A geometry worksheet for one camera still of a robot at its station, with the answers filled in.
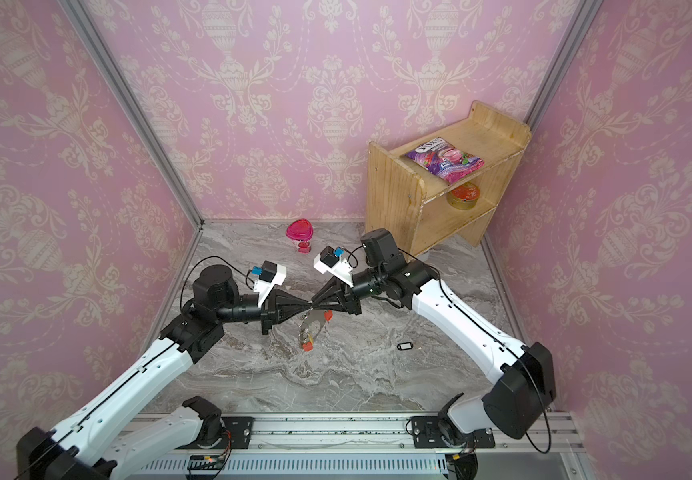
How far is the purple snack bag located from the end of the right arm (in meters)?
0.35

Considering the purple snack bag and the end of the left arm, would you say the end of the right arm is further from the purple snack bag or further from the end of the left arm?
the purple snack bag

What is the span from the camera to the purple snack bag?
713 mm

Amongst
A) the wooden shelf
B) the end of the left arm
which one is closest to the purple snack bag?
the wooden shelf

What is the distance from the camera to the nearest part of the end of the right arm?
60 cm
